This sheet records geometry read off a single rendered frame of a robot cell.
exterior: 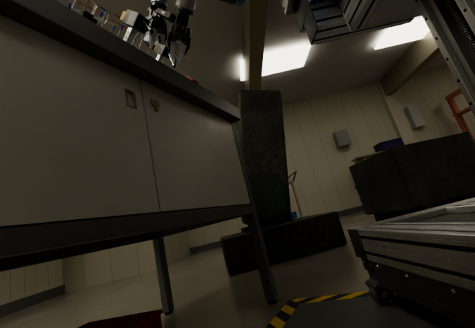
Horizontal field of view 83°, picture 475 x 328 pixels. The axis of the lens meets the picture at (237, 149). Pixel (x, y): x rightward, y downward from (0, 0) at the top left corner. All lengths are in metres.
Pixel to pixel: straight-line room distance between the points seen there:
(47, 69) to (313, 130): 6.41
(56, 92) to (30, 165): 0.17
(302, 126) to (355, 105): 1.46
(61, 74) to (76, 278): 4.35
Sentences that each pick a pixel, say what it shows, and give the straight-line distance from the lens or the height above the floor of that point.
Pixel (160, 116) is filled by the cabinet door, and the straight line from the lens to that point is 0.86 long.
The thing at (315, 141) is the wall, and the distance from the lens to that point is 6.74.
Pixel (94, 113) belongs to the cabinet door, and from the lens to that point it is 0.70.
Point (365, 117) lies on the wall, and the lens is 7.33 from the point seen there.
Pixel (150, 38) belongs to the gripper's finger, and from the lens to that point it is 1.30.
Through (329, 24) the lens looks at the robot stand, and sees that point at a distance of 0.97.
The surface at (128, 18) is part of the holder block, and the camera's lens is 0.95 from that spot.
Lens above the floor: 0.32
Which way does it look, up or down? 16 degrees up
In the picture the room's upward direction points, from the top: 14 degrees counter-clockwise
